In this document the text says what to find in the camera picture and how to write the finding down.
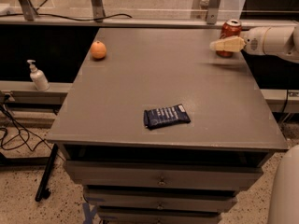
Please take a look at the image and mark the right metal bracket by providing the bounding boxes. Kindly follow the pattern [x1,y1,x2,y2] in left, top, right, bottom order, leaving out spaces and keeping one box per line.
[206,0,221,24]

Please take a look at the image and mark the orange fruit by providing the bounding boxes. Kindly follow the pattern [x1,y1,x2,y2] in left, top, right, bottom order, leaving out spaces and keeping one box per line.
[90,41,107,59]

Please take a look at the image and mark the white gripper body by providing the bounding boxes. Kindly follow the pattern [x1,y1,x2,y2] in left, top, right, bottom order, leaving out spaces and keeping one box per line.
[242,27,270,55]

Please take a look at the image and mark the top grey drawer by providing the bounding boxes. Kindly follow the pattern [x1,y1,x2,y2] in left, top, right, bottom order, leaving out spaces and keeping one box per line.
[64,161,263,191]

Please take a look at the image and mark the red coke can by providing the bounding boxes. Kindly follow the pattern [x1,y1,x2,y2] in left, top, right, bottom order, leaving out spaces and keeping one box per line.
[217,19,242,58]

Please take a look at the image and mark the middle grey drawer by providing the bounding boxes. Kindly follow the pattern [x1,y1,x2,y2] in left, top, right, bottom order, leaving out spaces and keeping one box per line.
[83,189,236,213]

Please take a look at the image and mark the metal bracket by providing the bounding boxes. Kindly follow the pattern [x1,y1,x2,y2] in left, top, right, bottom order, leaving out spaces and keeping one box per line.
[91,0,106,22]
[18,0,36,21]
[206,0,221,24]

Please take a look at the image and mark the black stand leg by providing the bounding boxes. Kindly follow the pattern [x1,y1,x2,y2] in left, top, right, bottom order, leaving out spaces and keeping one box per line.
[35,144,58,202]

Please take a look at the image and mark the bottom grey drawer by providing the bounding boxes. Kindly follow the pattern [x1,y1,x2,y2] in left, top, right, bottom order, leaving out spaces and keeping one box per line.
[98,208,221,224]

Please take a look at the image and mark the grey drawer cabinet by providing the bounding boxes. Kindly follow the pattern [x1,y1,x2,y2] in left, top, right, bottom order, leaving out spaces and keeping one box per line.
[48,28,286,224]

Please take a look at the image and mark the white pump soap bottle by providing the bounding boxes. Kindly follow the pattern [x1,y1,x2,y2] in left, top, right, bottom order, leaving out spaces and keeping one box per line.
[27,60,50,91]

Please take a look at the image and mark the left metal bracket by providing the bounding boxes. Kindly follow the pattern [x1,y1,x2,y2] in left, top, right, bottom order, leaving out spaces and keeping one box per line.
[18,0,36,21]

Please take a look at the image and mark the middle metal bracket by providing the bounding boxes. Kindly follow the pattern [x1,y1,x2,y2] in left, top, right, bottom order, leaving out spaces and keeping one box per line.
[91,0,106,22]

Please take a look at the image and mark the black floor cables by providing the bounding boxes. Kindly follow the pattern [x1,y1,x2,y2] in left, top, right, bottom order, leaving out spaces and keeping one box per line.
[0,91,54,152]

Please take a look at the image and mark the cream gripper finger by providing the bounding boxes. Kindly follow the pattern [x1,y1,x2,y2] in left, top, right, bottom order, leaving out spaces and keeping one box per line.
[209,35,246,52]

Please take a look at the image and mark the black cable on ledge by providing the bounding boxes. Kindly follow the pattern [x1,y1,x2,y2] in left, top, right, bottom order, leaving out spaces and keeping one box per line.
[0,12,133,22]

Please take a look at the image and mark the dark blue snack packet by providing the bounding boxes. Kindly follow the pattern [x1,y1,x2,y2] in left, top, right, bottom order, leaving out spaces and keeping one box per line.
[143,104,191,130]

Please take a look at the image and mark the grey drawer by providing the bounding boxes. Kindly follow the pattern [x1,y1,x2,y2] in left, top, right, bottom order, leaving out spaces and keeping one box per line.
[83,189,236,213]
[64,161,263,191]
[98,208,221,224]

